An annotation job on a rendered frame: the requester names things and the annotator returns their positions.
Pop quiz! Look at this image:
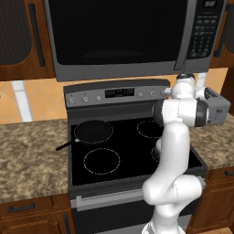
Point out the brown base cupboard door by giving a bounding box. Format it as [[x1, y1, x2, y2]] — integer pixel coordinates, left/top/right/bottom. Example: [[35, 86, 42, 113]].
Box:
[[186, 178, 234, 234], [0, 212, 76, 234]]

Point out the grey black stove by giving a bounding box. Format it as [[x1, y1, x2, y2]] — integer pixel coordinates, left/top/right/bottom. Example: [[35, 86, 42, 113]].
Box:
[[62, 79, 208, 234]]

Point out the brown drawer front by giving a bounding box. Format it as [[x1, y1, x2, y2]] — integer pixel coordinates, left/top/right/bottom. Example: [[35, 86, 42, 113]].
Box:
[[205, 165, 234, 185], [0, 193, 71, 221]]

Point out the grey toaster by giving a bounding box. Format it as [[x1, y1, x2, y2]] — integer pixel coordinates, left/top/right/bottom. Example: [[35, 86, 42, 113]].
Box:
[[203, 86, 231, 125]]

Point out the black frying pan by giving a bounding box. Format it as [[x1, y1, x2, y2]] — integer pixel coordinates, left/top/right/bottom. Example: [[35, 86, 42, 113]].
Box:
[[55, 119, 114, 152]]

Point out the brown wall cupboard door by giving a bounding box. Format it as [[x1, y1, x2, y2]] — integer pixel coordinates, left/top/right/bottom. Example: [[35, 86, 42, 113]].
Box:
[[208, 0, 234, 69], [0, 0, 56, 82]]

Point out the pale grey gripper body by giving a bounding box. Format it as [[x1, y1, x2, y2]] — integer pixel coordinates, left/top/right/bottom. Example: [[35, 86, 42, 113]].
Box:
[[152, 137, 165, 163]]

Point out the grey microwave oven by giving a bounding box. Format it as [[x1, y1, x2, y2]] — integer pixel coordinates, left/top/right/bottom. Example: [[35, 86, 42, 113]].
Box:
[[44, 0, 229, 82]]

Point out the grey oven door handle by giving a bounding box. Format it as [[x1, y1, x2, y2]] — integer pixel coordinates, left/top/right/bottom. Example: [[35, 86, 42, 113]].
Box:
[[75, 175, 207, 212]]

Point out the black cupboard door handle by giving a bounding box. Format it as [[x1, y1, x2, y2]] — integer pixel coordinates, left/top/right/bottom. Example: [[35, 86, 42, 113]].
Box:
[[213, 3, 231, 59], [27, 3, 47, 68], [62, 214, 72, 234]]

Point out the grey microwave door handle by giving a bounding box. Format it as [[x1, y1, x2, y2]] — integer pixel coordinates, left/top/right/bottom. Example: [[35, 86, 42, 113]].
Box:
[[174, 0, 197, 71]]

